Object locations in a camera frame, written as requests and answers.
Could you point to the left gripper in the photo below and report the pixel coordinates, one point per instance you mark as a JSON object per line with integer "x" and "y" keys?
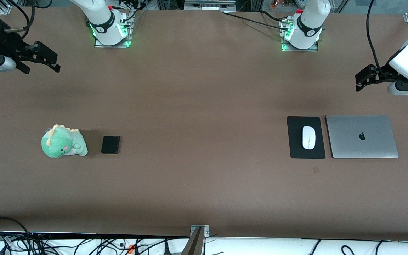
{"x": 382, "y": 72}

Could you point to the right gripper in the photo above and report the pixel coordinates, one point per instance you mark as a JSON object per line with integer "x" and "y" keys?
{"x": 6, "y": 43}

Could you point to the white computer mouse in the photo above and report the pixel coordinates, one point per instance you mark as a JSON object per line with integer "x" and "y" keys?
{"x": 308, "y": 136}

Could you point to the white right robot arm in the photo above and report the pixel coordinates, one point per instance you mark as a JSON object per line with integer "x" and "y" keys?
{"x": 101, "y": 21}

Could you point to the black mouse pad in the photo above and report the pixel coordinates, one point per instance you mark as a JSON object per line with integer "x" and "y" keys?
{"x": 294, "y": 148}

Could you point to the grey closed laptop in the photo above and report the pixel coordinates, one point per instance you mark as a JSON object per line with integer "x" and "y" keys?
{"x": 349, "y": 141}

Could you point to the green dinosaur plush toy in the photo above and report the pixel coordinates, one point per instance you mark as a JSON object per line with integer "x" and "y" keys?
{"x": 60, "y": 143}

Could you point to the small orange object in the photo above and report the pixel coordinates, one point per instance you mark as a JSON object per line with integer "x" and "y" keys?
{"x": 274, "y": 4}

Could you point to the grey port box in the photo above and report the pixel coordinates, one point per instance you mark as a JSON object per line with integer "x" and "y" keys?
{"x": 209, "y": 5}

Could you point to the metal bracket with strut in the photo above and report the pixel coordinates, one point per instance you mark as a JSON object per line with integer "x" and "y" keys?
{"x": 197, "y": 244}

